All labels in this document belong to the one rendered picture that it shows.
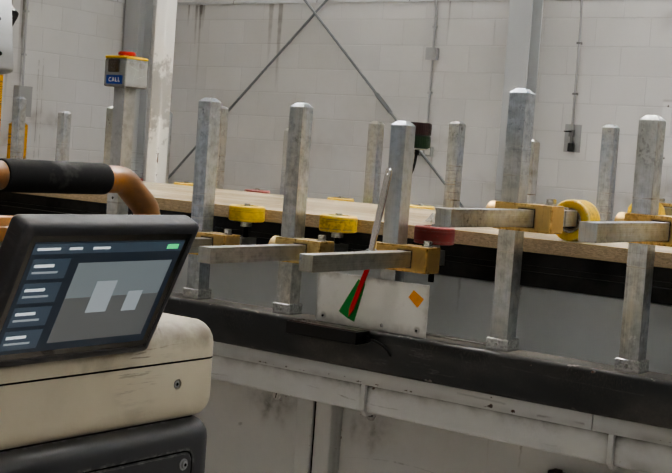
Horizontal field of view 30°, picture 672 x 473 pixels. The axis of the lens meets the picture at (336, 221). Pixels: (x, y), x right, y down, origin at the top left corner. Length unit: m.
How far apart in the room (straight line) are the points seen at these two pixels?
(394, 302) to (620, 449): 0.51
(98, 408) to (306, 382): 1.15
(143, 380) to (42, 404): 0.15
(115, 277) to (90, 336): 0.08
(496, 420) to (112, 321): 1.09
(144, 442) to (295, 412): 1.38
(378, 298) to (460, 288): 0.23
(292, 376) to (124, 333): 1.18
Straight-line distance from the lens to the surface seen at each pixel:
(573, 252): 2.41
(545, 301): 2.50
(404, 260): 2.37
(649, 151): 2.18
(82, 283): 1.36
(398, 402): 2.46
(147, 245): 1.39
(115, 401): 1.50
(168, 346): 1.54
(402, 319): 2.40
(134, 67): 2.88
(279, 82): 11.77
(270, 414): 2.95
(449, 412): 2.41
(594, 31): 10.16
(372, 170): 3.76
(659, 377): 2.19
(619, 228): 1.96
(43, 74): 12.24
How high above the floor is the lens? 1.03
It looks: 3 degrees down
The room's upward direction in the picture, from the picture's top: 4 degrees clockwise
